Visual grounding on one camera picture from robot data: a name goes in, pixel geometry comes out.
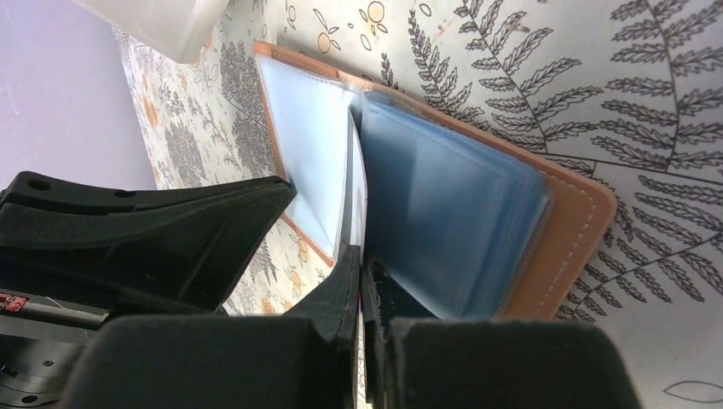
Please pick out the floral table mat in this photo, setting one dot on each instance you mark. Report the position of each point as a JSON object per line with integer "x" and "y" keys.
{"x": 628, "y": 93}

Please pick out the white plastic card box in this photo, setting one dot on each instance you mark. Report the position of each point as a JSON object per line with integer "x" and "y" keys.
{"x": 178, "y": 29}

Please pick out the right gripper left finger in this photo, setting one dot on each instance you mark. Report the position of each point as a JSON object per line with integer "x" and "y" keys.
{"x": 303, "y": 358}

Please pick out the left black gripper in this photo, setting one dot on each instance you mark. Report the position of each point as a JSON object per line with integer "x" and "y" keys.
{"x": 74, "y": 257}

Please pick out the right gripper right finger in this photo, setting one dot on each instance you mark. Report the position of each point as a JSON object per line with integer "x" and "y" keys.
{"x": 415, "y": 360}

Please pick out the tan leather card holder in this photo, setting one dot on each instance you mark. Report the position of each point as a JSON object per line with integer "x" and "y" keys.
{"x": 470, "y": 225}

